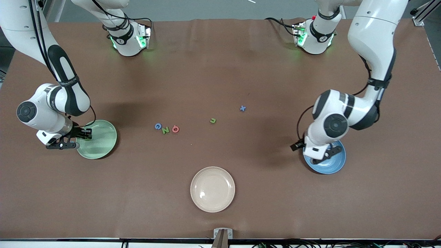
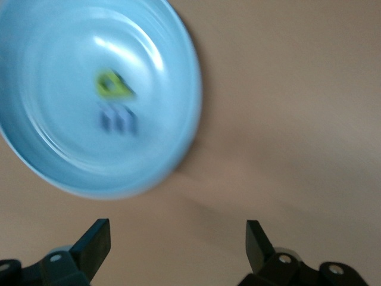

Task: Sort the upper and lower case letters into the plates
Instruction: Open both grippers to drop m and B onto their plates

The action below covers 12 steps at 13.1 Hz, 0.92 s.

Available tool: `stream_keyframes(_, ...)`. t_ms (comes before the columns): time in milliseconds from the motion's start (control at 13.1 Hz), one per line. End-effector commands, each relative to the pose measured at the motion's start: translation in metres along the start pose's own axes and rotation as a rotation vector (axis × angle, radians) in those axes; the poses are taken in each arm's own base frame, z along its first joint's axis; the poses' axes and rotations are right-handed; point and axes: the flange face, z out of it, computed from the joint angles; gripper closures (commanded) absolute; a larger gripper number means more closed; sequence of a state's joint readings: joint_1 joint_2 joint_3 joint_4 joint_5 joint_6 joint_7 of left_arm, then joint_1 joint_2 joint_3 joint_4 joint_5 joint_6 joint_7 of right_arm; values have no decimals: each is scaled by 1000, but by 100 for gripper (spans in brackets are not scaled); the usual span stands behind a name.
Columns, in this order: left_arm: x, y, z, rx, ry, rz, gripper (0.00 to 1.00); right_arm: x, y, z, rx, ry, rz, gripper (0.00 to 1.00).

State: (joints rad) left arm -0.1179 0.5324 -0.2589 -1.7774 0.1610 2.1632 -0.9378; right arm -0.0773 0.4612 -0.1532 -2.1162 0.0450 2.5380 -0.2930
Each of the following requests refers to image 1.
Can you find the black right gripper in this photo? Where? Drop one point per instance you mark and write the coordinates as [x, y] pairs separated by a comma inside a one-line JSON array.
[[78, 131]]

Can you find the green plate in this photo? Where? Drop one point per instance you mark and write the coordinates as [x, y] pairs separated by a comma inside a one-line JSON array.
[[101, 144]]

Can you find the blue letter G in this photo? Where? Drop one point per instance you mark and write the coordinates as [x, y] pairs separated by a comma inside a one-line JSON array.
[[158, 126]]

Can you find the green letter N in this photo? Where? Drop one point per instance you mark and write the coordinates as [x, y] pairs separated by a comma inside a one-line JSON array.
[[165, 130]]

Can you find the red letter G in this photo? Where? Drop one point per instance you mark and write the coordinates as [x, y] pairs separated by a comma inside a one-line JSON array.
[[175, 129]]

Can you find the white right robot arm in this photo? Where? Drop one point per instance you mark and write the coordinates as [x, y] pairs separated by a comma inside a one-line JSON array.
[[20, 34]]

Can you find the blue plate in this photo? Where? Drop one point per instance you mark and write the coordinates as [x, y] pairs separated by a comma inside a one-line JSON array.
[[336, 167]]

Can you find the brown table cover mat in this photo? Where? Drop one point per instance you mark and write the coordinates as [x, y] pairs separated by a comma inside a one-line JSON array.
[[241, 206]]

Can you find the beige plate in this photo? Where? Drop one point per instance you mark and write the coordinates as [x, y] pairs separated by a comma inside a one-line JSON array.
[[212, 189]]

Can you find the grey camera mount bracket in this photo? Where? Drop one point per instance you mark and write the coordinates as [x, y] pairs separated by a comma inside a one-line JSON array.
[[223, 233]]

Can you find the aluminium frame profile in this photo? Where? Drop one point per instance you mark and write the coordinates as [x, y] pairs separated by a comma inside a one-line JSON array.
[[418, 20]]

